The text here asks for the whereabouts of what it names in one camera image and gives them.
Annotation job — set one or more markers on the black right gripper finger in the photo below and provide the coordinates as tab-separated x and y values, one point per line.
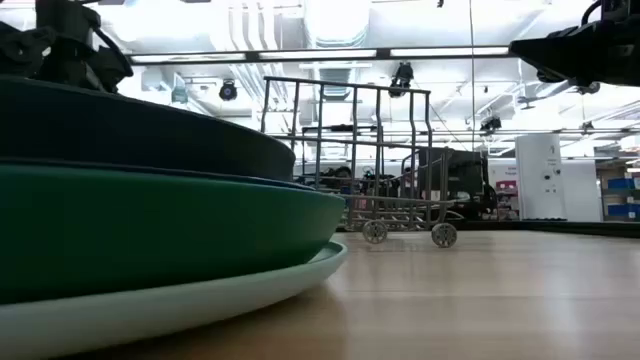
540	52

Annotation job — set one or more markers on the black plate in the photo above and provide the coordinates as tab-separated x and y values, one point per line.
125	135

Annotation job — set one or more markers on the dark green deep plate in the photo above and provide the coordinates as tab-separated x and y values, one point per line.
150	235

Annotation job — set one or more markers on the pale mint plate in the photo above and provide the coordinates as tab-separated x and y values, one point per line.
150	315

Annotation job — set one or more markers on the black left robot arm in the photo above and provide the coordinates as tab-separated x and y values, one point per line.
65	20

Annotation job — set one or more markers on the white kiosk cabinet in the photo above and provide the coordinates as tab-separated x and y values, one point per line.
540	170

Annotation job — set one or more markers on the blue storage bin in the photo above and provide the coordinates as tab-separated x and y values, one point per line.
622	210
622	183

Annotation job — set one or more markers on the black equipment cart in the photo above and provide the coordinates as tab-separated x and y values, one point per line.
475	185

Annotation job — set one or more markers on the ceiling light bar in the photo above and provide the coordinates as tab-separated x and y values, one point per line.
320	53

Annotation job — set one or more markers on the black ceiling camera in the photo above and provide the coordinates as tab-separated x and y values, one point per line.
491	124
228	91
589	89
402	75

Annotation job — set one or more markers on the black aluminium table frame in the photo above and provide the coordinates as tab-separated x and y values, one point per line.
550	227

